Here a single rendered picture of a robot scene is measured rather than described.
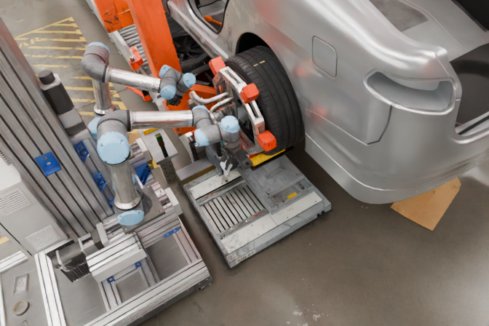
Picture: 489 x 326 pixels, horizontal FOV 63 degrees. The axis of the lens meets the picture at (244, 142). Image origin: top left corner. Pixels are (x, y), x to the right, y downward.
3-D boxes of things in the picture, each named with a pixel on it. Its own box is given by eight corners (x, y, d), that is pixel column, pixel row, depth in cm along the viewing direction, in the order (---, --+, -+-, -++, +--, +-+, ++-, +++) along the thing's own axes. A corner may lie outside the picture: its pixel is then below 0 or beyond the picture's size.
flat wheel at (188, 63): (142, 76, 394) (134, 56, 378) (187, 44, 428) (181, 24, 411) (189, 96, 361) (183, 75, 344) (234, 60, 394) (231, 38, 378)
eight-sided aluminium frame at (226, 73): (270, 166, 248) (262, 97, 210) (261, 170, 246) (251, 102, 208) (230, 119, 284) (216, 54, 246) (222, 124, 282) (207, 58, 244)
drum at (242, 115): (250, 124, 247) (248, 107, 237) (220, 139, 241) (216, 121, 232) (239, 113, 257) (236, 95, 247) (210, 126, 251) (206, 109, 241)
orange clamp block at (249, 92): (257, 99, 221) (260, 92, 212) (244, 105, 219) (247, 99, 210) (250, 88, 222) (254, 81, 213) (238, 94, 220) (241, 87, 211)
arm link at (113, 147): (142, 202, 197) (124, 115, 161) (146, 226, 187) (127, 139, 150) (118, 207, 195) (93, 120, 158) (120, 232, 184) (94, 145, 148)
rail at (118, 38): (202, 153, 322) (196, 133, 307) (192, 158, 319) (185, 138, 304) (118, 34, 486) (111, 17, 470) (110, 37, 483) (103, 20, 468)
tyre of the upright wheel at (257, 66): (323, 126, 219) (266, 25, 225) (287, 145, 213) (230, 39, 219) (287, 149, 282) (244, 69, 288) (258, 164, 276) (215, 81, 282)
